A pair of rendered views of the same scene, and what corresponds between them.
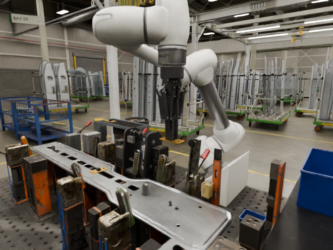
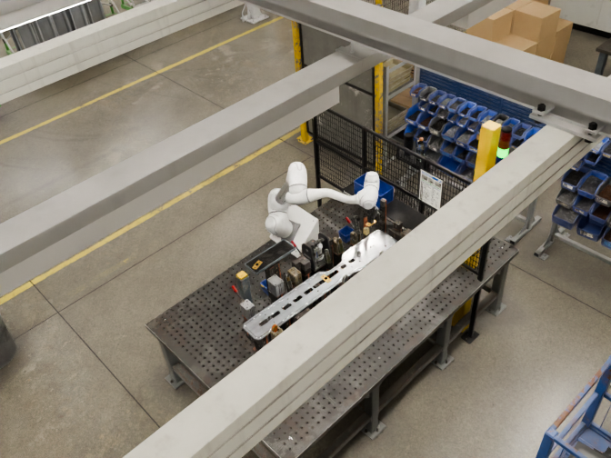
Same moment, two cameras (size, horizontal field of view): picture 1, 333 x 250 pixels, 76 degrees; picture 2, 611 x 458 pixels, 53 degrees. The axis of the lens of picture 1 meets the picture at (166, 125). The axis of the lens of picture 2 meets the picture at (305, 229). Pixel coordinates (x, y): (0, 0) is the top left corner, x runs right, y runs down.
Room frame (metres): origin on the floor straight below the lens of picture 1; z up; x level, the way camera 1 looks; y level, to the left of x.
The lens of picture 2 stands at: (0.49, 3.39, 4.24)
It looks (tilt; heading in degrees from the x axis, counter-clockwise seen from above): 42 degrees down; 282
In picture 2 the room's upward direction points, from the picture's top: 5 degrees counter-clockwise
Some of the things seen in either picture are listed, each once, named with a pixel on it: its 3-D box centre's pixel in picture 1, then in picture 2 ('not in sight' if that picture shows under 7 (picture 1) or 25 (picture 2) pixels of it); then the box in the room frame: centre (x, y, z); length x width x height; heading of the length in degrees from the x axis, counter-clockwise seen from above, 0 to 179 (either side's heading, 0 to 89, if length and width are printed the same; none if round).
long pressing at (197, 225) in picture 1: (95, 170); (325, 281); (1.01, 0.36, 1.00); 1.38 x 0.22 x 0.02; 50
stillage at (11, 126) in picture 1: (23, 114); not in sight; (5.98, 4.06, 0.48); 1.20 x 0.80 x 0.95; 51
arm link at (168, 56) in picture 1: (172, 57); not in sight; (0.70, -0.02, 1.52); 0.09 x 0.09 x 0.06
